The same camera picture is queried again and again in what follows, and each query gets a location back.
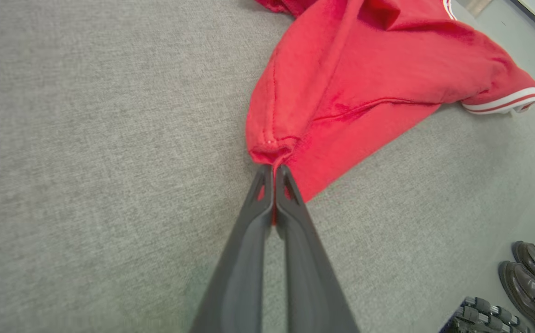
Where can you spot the red polo shirt white collar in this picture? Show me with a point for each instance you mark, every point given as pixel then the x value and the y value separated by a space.
pixel 364 69

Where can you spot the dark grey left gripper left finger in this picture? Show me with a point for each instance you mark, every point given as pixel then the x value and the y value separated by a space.
pixel 242 286

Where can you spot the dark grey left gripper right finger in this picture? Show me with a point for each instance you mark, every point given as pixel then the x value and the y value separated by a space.
pixel 311 291

